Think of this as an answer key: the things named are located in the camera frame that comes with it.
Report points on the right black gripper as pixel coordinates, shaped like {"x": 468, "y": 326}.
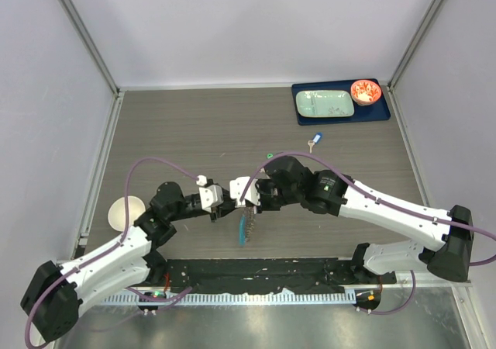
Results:
{"x": 260, "y": 184}

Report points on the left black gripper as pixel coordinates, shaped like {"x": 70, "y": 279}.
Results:
{"x": 228, "y": 205}

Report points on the metal keyring holder blue handle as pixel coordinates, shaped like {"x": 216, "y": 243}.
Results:
{"x": 246, "y": 225}

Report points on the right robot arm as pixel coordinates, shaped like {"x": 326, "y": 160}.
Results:
{"x": 438, "y": 241}

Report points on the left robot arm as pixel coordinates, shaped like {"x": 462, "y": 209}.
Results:
{"x": 58, "y": 295}

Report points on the blue tagged key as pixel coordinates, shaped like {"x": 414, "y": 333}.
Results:
{"x": 313, "y": 141}

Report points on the light green rectangular plate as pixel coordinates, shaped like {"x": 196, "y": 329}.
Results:
{"x": 324, "y": 104}

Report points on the dark blue tray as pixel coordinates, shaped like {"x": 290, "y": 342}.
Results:
{"x": 379, "y": 111}

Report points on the red patterned bowl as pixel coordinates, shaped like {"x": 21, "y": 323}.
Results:
{"x": 365, "y": 92}

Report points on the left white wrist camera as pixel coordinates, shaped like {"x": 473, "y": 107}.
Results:
{"x": 211, "y": 195}

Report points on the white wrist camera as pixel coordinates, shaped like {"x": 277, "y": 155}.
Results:
{"x": 244, "y": 192}
{"x": 211, "y": 195}

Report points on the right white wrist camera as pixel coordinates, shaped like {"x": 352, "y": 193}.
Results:
{"x": 244, "y": 192}

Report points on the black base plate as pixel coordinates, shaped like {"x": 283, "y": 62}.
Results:
{"x": 302, "y": 276}

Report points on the white slotted cable duct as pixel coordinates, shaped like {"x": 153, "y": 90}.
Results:
{"x": 283, "y": 298}

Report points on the aluminium frame rail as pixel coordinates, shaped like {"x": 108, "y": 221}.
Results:
{"x": 97, "y": 175}

